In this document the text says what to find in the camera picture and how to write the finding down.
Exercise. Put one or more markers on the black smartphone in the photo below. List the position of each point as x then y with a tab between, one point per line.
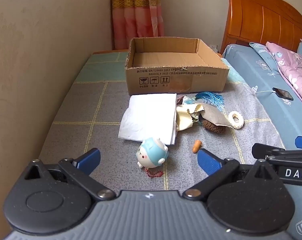
283	94

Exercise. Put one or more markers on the blue patterned fabric piece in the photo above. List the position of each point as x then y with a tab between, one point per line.
188	100

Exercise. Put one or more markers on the blue floral bed sheet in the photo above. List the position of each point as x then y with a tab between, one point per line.
271	120

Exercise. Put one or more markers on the pink patterned curtain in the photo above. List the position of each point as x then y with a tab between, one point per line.
137	15

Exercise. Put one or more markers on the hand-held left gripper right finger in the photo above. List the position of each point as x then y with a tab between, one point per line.
207	162

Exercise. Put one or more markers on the blue floral pillow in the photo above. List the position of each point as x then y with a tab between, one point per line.
259	51

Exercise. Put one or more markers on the grey cloth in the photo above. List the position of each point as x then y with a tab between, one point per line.
214	115

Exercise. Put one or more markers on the white wall socket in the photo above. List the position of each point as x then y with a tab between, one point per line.
213	47

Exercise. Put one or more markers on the cardboard box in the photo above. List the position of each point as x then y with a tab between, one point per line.
176	75

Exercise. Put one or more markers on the brown knitted piece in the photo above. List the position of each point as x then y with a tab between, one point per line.
214	128

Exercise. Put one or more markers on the wooden bed headboard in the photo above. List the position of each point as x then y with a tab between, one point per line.
263	17

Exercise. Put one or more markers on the pink floral pillow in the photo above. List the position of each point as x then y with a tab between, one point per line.
294	70

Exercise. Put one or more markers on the cream zigzag-edged cloth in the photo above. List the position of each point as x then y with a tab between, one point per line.
185	117

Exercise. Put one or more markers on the small orange rubber piece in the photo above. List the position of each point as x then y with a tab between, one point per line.
197	146

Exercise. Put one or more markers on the white cloth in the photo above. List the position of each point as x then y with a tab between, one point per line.
151	117

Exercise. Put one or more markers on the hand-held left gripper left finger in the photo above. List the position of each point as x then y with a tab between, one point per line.
89	158

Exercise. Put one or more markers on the white fluffy scrunchie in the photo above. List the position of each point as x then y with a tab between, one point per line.
231	121

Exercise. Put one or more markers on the blue and white plush toy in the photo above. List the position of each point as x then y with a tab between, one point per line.
151	155

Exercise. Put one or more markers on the blue tassel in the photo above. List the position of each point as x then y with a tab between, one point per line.
211	98

